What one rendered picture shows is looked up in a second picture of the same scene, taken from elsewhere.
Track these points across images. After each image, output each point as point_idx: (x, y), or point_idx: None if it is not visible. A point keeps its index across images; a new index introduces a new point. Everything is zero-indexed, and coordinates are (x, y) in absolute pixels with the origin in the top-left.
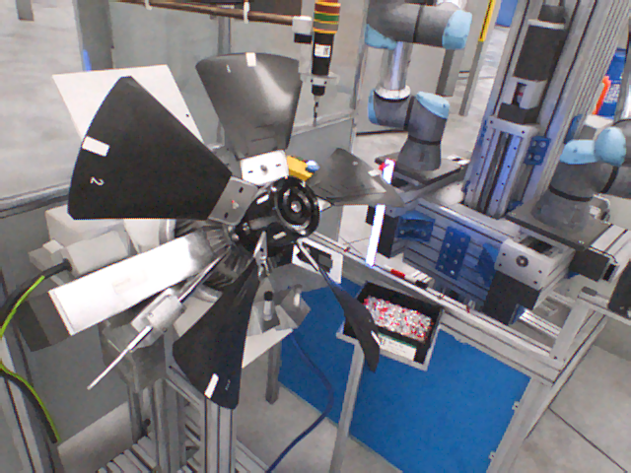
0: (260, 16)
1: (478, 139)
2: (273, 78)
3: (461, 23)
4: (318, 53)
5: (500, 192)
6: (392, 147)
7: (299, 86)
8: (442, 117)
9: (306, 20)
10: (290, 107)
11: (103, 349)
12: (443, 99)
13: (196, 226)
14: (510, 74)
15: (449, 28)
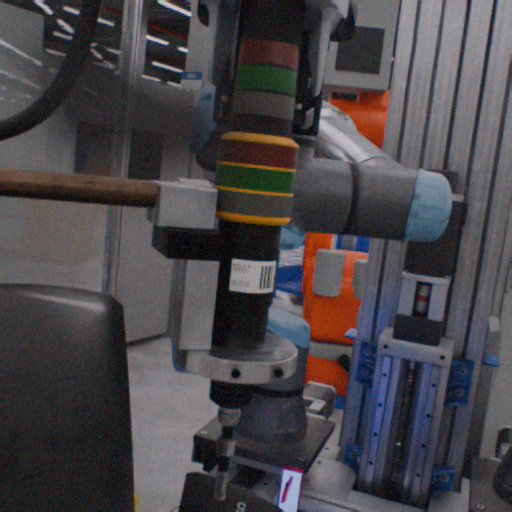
0: (44, 181)
1: (355, 372)
2: (46, 351)
3: (439, 192)
4: (245, 286)
5: (421, 461)
6: (134, 368)
7: (121, 362)
8: (304, 348)
9: (203, 188)
10: (113, 434)
11: None
12: (294, 315)
13: None
14: (389, 269)
15: (418, 202)
